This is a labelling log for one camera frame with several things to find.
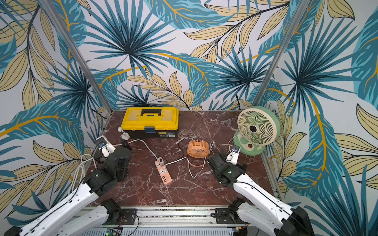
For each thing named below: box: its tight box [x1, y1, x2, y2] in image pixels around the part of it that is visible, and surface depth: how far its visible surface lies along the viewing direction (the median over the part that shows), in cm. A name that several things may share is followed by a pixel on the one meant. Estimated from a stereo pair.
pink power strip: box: [154, 160, 173, 186], surface depth 87 cm
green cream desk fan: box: [233, 106, 281, 157], surface depth 83 cm
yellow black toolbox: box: [121, 107, 180, 139], surface depth 94 cm
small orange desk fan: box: [187, 139, 210, 168], surface depth 90 cm
